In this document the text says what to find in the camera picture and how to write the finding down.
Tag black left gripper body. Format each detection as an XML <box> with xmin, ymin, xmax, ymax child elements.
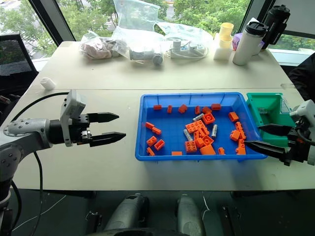
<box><xmin>69</xmin><ymin>113</ymin><xmax>94</xmax><ymax>146</ymax></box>

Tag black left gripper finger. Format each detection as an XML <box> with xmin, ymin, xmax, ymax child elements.
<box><xmin>89</xmin><ymin>131</ymin><xmax>127</xmax><ymax>148</ymax></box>
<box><xmin>87</xmin><ymin>112</ymin><xmax>120</xmax><ymax>124</ymax></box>

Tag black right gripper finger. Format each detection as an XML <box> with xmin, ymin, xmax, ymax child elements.
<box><xmin>244</xmin><ymin>140</ymin><xmax>288</xmax><ymax>161</ymax></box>
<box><xmin>258</xmin><ymin>123</ymin><xmax>293</xmax><ymax>136</ymax></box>

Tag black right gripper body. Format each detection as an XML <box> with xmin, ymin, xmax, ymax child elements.
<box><xmin>283</xmin><ymin>125</ymin><xmax>311</xmax><ymax>167</ymax></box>

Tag green plastic bin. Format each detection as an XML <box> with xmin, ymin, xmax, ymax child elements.
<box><xmin>246</xmin><ymin>92</ymin><xmax>296</xmax><ymax>148</ymax></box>

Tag small white cylinder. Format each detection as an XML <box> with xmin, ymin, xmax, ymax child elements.
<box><xmin>39</xmin><ymin>76</ymin><xmax>56</xmax><ymax>90</ymax></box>

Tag blue plastic tray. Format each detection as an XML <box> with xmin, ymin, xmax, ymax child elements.
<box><xmin>134</xmin><ymin>92</ymin><xmax>268</xmax><ymax>162</ymax></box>

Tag clear bag with pink contents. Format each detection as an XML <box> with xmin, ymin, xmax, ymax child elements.
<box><xmin>79</xmin><ymin>30</ymin><xmax>129</xmax><ymax>60</ymax></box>

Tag orange studded toy plate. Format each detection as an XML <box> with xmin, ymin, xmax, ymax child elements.
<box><xmin>185</xmin><ymin>121</ymin><xmax>205</xmax><ymax>135</ymax></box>

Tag grey rounded robot leg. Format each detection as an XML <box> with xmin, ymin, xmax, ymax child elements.
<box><xmin>102</xmin><ymin>193</ymin><xmax>150</xmax><ymax>232</ymax></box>
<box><xmin>176</xmin><ymin>194</ymin><xmax>205</xmax><ymax>236</ymax></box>

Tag grey device in bag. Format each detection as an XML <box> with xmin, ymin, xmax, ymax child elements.
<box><xmin>129</xmin><ymin>47</ymin><xmax>164</xmax><ymax>66</ymax></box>

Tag white tumbler black lid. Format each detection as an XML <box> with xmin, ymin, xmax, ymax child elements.
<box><xmin>232</xmin><ymin>21</ymin><xmax>269</xmax><ymax>66</ymax></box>

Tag purple packet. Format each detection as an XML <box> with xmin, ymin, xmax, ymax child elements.
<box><xmin>231</xmin><ymin>32</ymin><xmax>243</xmax><ymax>51</ymax></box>

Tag black mesh chair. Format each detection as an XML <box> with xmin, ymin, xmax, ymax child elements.
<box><xmin>0</xmin><ymin>33</ymin><xmax>39</xmax><ymax>106</ymax></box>

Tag large clear plastic bag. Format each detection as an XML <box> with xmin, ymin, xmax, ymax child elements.
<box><xmin>111</xmin><ymin>0</ymin><xmax>168</xmax><ymax>62</ymax></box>

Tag black bottle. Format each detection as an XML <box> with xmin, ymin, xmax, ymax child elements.
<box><xmin>261</xmin><ymin>4</ymin><xmax>291</xmax><ymax>51</ymax></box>

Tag white power strip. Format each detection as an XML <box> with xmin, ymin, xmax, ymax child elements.
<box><xmin>165</xmin><ymin>38</ymin><xmax>209</xmax><ymax>59</ymax></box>

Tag yellow stacked cups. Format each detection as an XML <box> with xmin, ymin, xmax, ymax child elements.
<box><xmin>219</xmin><ymin>22</ymin><xmax>235</xmax><ymax>49</ymax></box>

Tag clear bag over power strip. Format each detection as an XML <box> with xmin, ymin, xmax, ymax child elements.
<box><xmin>157</xmin><ymin>21</ymin><xmax>214</xmax><ymax>59</ymax></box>

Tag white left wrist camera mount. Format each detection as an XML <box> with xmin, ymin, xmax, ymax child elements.
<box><xmin>60</xmin><ymin>89</ymin><xmax>87</xmax><ymax>148</ymax></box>

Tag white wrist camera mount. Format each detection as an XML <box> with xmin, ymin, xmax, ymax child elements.
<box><xmin>60</xmin><ymin>89</ymin><xmax>87</xmax><ymax>148</ymax></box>
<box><xmin>289</xmin><ymin>99</ymin><xmax>315</xmax><ymax>166</ymax></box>

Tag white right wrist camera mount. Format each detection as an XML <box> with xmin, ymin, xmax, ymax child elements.
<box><xmin>289</xmin><ymin>99</ymin><xmax>315</xmax><ymax>166</ymax></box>

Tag black hanging cable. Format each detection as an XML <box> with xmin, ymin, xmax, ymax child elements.
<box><xmin>32</xmin><ymin>150</ymin><xmax>45</xmax><ymax>236</ymax></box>

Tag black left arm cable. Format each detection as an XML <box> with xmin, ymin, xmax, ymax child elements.
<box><xmin>9</xmin><ymin>91</ymin><xmax>70</xmax><ymax>122</ymax></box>

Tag white string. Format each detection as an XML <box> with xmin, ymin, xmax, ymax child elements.
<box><xmin>201</xmin><ymin>191</ymin><xmax>212</xmax><ymax>220</ymax></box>

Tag dark window frame post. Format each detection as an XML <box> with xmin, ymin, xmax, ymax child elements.
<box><xmin>243</xmin><ymin>0</ymin><xmax>277</xmax><ymax>28</ymax></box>
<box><xmin>28</xmin><ymin>0</ymin><xmax>76</xmax><ymax>47</ymax></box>

